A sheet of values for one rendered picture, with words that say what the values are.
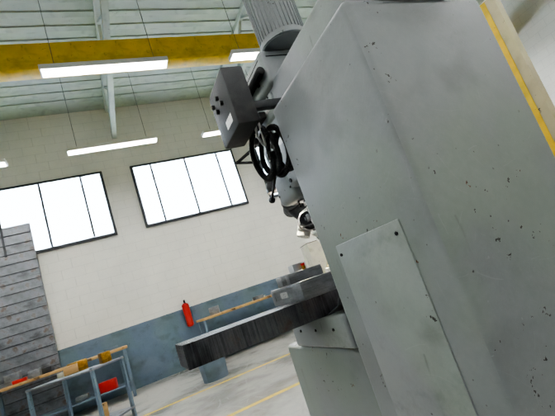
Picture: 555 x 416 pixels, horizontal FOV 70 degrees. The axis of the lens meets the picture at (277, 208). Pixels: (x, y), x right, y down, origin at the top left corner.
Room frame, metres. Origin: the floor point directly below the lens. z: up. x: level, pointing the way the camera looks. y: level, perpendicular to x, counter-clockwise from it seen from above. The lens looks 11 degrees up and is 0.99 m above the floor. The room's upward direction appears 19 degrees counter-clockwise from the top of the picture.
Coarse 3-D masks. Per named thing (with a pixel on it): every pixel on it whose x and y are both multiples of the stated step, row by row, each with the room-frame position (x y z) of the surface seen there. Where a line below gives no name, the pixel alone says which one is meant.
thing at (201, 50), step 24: (0, 48) 4.51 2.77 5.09; (24, 48) 4.62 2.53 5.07; (48, 48) 4.74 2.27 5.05; (72, 48) 4.86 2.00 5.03; (96, 48) 4.99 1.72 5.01; (120, 48) 5.12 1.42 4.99; (144, 48) 5.26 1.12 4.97; (168, 48) 5.42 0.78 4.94; (192, 48) 5.57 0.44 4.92; (216, 48) 5.73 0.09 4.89; (240, 48) 5.90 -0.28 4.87; (0, 72) 4.51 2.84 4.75; (24, 72) 4.65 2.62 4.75
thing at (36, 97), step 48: (0, 0) 4.87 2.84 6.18; (48, 0) 5.13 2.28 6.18; (96, 0) 5.34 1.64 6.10; (144, 0) 5.74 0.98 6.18; (192, 0) 6.09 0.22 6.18; (240, 0) 6.48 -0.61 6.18; (480, 0) 7.95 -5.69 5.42; (0, 96) 6.85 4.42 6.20; (48, 96) 7.30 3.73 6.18; (96, 96) 7.87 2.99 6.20; (144, 96) 8.49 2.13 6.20; (192, 96) 9.21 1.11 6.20
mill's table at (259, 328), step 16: (288, 304) 1.61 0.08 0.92; (304, 304) 1.49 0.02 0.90; (320, 304) 1.51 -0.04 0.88; (336, 304) 1.54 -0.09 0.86; (240, 320) 1.60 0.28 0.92; (256, 320) 1.41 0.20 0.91; (272, 320) 1.43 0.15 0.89; (288, 320) 1.46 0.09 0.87; (304, 320) 1.48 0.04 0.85; (208, 336) 1.34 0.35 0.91; (224, 336) 1.36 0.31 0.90; (240, 336) 1.38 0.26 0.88; (256, 336) 1.40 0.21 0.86; (272, 336) 1.42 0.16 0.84; (192, 352) 1.31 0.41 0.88; (208, 352) 1.33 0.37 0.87; (224, 352) 1.35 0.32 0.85; (192, 368) 1.31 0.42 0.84
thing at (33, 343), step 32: (0, 256) 7.33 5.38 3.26; (32, 256) 7.54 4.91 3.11; (0, 288) 7.29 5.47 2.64; (32, 288) 7.48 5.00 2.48; (0, 320) 7.25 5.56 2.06; (32, 320) 7.45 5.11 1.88; (0, 352) 7.21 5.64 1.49; (32, 352) 7.41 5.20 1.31; (0, 384) 7.16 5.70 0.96; (32, 384) 7.35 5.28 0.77
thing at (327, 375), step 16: (304, 352) 1.82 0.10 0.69; (320, 352) 1.67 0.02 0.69; (336, 352) 1.54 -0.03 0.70; (352, 352) 1.44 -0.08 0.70; (304, 368) 1.88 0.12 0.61; (320, 368) 1.71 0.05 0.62; (336, 368) 1.58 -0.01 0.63; (352, 368) 1.47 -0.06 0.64; (304, 384) 1.94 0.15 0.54; (320, 384) 1.76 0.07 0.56; (336, 384) 1.63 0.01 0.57; (352, 384) 1.51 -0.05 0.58; (368, 384) 1.40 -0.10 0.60; (320, 400) 1.82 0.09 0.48; (336, 400) 1.67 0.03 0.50; (352, 400) 1.55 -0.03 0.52; (368, 400) 1.44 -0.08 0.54
